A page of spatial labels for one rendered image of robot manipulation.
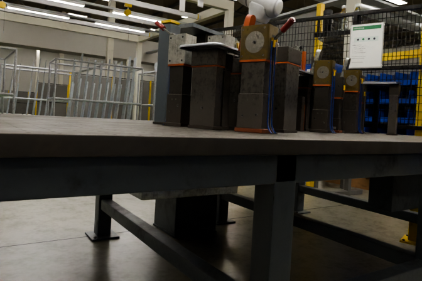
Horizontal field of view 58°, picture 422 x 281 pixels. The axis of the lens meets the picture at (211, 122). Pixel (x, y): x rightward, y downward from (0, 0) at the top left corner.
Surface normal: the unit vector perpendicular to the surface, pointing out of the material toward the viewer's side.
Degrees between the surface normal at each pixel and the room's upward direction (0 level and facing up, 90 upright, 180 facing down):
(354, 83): 90
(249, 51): 90
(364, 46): 90
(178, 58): 90
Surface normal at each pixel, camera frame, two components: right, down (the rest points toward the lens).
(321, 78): -0.60, -0.02
